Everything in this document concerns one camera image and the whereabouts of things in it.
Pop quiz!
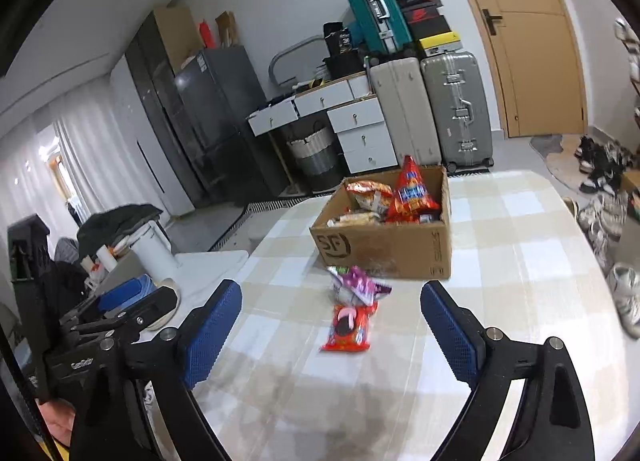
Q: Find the woven laundry basket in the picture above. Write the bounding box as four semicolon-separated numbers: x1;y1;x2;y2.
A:
286;122;346;192

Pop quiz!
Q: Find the cream rimmed blue dish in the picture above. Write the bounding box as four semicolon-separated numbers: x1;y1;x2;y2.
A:
97;277;180;332

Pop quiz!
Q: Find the black red shoe box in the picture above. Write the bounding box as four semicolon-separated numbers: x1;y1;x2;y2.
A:
402;6;446;25

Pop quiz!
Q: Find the pile of sneakers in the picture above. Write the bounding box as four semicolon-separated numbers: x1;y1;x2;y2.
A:
562;135;640;339

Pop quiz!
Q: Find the plain black shoe box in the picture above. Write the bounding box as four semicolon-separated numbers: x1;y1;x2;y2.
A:
410;18;451;40

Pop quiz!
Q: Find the patterned floor rug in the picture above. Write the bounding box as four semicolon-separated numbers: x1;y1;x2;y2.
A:
207;196;326;253

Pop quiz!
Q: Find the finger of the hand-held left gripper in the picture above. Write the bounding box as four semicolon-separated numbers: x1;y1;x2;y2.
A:
102;315;171;348
60;286;180;330

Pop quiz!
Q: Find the black door handle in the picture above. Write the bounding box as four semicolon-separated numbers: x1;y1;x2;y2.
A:
481;9;503;36

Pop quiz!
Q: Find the brown cardboard box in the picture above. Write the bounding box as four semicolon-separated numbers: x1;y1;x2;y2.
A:
309;164;453;281

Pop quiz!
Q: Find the orange white snack packet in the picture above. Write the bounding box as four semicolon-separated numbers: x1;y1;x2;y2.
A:
345;181;396;216

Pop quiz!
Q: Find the yellow shoe box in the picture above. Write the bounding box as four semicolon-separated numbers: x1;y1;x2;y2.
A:
417;32;461;54

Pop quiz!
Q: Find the teal suitcase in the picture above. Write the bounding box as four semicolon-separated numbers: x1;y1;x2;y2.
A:
340;0;413;56

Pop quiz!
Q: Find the purple snack packet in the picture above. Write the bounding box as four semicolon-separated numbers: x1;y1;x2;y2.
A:
327;265;393;306

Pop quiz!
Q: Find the tall black cabinet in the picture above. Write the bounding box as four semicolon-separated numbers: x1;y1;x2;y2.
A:
125;11;211;209

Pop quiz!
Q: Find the brown paper bag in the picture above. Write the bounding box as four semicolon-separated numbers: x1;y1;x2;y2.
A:
215;11;239;46

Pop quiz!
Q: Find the white cylindrical bin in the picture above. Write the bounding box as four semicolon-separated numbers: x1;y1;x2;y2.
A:
130;226;177;283

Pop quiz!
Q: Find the white curtain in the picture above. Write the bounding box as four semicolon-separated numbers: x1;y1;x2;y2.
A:
0;86;151;262

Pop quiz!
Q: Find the person's left hand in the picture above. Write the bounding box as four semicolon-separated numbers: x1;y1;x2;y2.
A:
37;400;77;448

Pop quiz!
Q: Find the white desk with drawers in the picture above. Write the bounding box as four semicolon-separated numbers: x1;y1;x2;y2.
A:
248;75;401;176

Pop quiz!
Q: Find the wooden door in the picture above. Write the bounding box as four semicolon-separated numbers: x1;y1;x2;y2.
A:
440;0;587;139

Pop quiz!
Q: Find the black printed bag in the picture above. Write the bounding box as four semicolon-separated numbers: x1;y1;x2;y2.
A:
322;21;353;59

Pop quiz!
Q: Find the white paper roll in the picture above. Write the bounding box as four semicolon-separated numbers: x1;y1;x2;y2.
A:
95;243;119;273

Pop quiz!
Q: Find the large plain cardboard box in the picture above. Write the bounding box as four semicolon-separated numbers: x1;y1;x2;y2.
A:
152;5;203;72

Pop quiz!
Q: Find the beige floor mat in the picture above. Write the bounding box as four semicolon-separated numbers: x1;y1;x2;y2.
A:
544;137;626;192

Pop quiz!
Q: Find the silver suitcase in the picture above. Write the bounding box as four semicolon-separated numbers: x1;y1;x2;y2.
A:
420;51;495;172

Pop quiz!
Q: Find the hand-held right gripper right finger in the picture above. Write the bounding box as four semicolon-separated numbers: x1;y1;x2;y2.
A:
419;281;597;461

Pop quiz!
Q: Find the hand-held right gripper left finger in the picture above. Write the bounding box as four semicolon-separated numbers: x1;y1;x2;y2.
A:
70;280;244;461

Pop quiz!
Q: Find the red triangular snack bag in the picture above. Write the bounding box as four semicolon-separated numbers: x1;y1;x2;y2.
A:
385;155;442;225

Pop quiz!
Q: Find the black storage box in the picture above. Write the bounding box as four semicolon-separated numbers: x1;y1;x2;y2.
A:
322;56;363;80

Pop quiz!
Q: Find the grey door mat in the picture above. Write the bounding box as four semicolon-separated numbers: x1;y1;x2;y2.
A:
530;134;565;158

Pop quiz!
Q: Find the grey bent metal tube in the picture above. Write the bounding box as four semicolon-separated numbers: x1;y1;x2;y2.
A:
268;35;327;88

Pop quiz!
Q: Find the dark grey fridge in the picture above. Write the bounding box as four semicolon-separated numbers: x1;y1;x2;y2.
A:
174;46;290;202

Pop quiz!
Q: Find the beige suitcase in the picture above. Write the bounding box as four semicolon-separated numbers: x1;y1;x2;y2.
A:
369;57;443;168

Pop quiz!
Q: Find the red pink snack packet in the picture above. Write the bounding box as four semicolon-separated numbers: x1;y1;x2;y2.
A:
320;303;379;353

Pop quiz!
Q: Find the dark clothes pile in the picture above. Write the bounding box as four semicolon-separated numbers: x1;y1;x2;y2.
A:
77;203;164;262

